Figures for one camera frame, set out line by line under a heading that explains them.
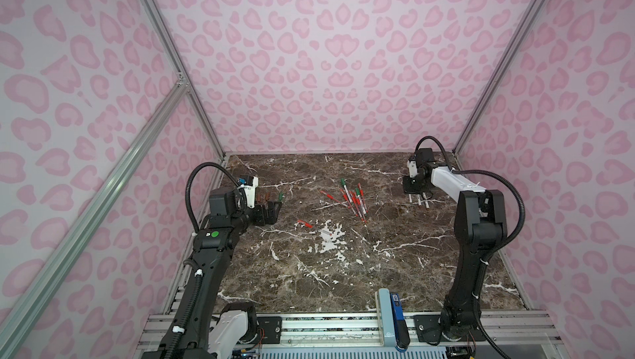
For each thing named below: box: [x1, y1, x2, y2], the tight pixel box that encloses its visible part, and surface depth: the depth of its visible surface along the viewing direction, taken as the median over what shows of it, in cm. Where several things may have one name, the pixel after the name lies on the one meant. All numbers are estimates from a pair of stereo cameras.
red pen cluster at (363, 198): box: [357, 182, 369, 215], surface depth 106 cm
